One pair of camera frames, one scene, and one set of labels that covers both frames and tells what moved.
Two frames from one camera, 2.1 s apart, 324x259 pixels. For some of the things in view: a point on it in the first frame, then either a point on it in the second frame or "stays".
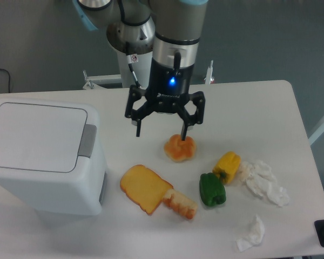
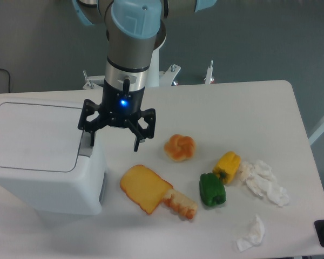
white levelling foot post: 209,73 stays
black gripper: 169,88 → 119,108
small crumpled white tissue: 256,233 stays
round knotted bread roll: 180,150 stays
